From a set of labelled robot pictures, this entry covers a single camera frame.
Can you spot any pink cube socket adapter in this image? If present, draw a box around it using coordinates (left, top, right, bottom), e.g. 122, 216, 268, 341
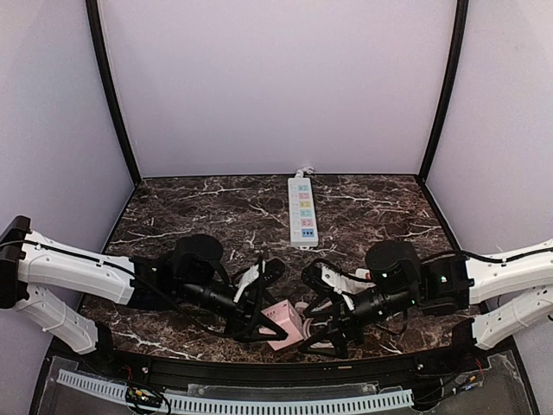
262, 300, 304, 351

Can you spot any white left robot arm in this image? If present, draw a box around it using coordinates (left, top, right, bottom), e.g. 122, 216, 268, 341
1, 215, 289, 354

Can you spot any black corner post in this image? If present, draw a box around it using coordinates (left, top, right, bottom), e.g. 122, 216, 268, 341
85, 0, 143, 188
418, 0, 470, 188

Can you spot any white multicolour power strip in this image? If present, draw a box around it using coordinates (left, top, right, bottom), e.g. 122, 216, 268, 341
288, 175, 319, 249

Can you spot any black left corner post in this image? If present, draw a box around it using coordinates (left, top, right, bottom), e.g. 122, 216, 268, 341
85, 0, 143, 188

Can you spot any black front table rail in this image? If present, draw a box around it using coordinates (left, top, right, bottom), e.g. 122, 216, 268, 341
29, 335, 541, 415

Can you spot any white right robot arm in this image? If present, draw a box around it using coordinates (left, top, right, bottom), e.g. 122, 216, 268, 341
299, 240, 552, 359

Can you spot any black right corner post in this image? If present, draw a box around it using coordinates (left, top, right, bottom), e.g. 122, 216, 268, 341
418, 0, 470, 188

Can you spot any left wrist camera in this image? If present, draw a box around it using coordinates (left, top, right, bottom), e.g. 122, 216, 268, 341
232, 258, 286, 303

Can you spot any white slotted cable duct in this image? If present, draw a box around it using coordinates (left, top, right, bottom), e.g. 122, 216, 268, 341
56, 369, 414, 414

